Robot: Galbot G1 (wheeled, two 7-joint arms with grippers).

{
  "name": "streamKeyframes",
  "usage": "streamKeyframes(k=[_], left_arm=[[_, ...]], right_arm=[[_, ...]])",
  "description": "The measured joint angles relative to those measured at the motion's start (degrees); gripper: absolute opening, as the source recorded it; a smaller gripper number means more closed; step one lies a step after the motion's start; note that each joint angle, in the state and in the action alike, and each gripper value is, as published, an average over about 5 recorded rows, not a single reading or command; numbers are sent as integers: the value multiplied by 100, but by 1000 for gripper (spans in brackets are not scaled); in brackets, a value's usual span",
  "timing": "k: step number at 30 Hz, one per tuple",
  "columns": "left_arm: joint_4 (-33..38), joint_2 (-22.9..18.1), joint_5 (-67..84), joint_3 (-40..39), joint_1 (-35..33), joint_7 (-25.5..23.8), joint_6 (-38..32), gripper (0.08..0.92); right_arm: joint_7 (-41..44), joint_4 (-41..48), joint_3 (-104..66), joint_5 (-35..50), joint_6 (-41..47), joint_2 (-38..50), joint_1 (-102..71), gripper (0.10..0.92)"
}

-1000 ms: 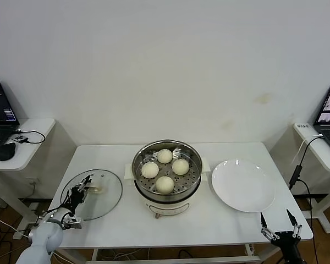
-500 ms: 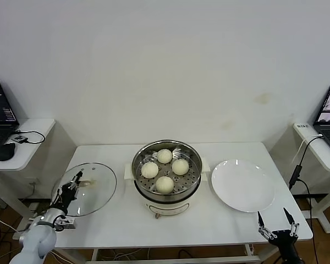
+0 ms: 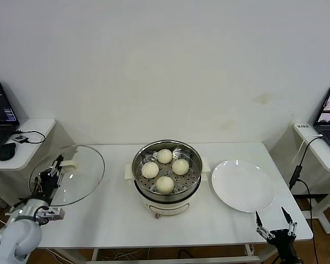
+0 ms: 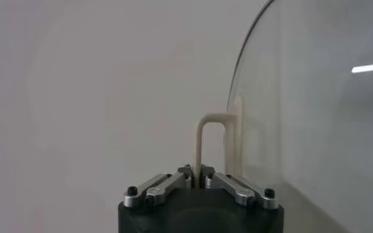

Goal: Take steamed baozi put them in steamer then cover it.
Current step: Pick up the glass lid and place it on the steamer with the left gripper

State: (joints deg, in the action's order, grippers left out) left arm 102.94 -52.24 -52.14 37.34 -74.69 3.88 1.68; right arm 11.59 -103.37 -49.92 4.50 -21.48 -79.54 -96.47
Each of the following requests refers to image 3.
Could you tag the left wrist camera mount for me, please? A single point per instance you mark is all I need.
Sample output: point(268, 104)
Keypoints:
point(53, 214)

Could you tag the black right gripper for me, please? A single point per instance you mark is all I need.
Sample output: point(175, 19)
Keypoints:
point(284, 242)

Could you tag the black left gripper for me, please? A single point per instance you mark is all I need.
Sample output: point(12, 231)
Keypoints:
point(48, 182)

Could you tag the black computer mouse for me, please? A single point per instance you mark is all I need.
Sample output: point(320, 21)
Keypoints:
point(6, 151)

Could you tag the stainless steel steamer basket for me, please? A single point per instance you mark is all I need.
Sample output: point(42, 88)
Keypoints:
point(193, 162)

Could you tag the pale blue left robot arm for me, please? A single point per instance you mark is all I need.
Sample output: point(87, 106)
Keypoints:
point(19, 236)

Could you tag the small black usb hub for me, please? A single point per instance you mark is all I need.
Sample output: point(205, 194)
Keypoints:
point(19, 138)

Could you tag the white side desk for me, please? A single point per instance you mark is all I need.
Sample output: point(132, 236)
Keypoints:
point(35, 129)
point(305, 132)

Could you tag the white work table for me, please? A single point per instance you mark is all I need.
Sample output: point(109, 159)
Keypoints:
point(181, 233)

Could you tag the white round plate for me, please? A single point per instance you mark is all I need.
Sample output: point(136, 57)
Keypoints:
point(242, 187)

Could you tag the white steamed baozi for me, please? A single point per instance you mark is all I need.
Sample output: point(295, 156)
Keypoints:
point(165, 156)
point(149, 170)
point(180, 167)
point(165, 184)

